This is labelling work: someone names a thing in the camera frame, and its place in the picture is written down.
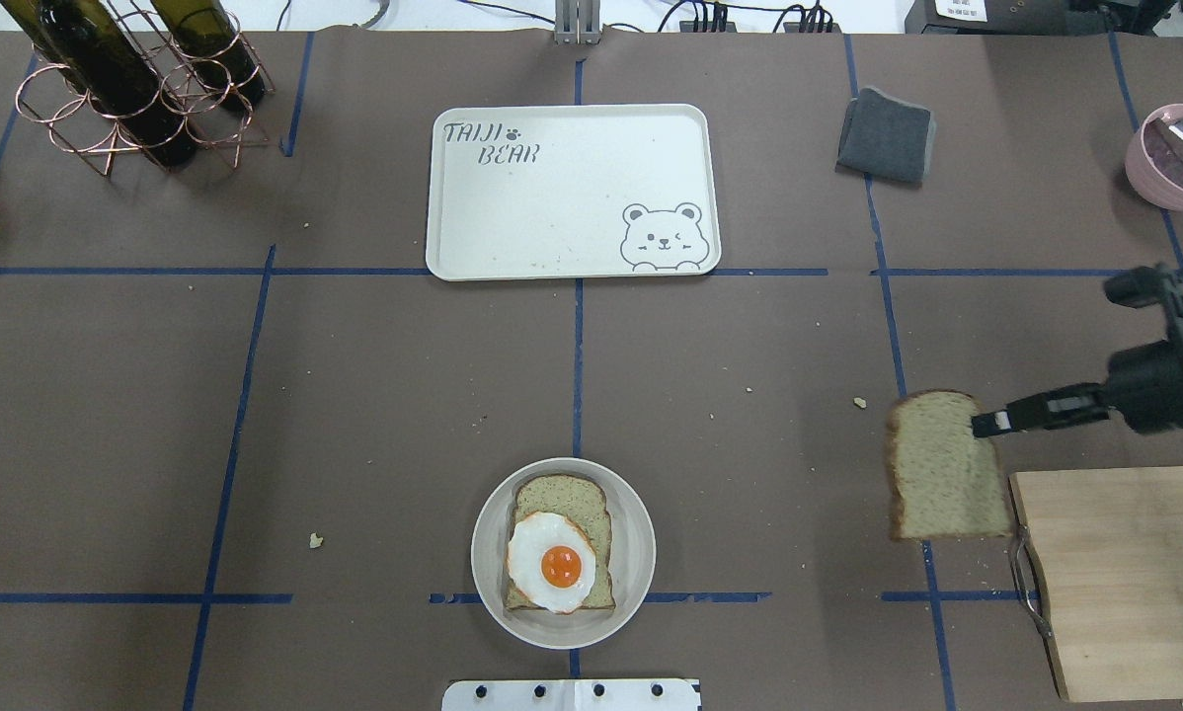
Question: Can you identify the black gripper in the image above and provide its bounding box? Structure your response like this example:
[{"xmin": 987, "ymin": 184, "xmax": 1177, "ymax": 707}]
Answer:
[{"xmin": 970, "ymin": 341, "xmax": 1183, "ymax": 439}]

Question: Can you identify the bread slice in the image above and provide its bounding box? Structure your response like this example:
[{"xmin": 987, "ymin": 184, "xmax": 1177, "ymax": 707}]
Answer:
[
  {"xmin": 505, "ymin": 474, "xmax": 618, "ymax": 615},
  {"xmin": 885, "ymin": 390, "xmax": 1014, "ymax": 541}
]

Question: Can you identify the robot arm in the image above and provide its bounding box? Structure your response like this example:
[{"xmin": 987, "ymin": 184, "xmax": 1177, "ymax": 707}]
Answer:
[{"xmin": 970, "ymin": 336, "xmax": 1183, "ymax": 439}]

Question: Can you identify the cream bear tray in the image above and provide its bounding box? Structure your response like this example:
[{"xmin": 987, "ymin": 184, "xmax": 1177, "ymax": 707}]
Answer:
[{"xmin": 426, "ymin": 104, "xmax": 722, "ymax": 280}]

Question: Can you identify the wooden cutting board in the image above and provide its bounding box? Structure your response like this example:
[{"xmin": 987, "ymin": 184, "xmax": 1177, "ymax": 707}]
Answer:
[{"xmin": 1010, "ymin": 465, "xmax": 1183, "ymax": 702}]

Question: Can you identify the pink bowl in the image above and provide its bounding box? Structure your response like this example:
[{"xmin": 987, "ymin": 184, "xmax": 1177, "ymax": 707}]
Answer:
[{"xmin": 1125, "ymin": 104, "xmax": 1183, "ymax": 211}]

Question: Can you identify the grey folded cloth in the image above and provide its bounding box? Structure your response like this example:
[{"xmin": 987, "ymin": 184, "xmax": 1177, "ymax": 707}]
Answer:
[{"xmin": 836, "ymin": 86, "xmax": 936, "ymax": 185}]

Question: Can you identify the white round plate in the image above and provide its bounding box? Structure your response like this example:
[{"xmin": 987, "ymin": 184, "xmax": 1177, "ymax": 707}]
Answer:
[{"xmin": 470, "ymin": 455, "xmax": 658, "ymax": 651}]

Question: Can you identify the fried egg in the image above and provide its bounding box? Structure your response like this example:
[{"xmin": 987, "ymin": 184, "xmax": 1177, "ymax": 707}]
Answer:
[{"xmin": 506, "ymin": 512, "xmax": 596, "ymax": 615}]

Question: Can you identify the dark green wine bottle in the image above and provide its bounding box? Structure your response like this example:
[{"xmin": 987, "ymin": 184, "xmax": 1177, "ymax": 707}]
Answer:
[{"xmin": 0, "ymin": 1, "xmax": 198, "ymax": 168}]

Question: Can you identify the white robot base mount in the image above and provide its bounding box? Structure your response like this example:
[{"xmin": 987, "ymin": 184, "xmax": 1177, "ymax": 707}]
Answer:
[{"xmin": 439, "ymin": 676, "xmax": 703, "ymax": 710}]

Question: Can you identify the aluminium frame post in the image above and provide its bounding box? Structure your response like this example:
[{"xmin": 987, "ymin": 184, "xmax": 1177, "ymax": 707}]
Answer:
[{"xmin": 554, "ymin": 0, "xmax": 603, "ymax": 46}]

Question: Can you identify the copper wire bottle rack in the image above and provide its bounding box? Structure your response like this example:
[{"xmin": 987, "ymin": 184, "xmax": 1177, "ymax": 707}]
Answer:
[{"xmin": 15, "ymin": 1, "xmax": 273, "ymax": 177}]

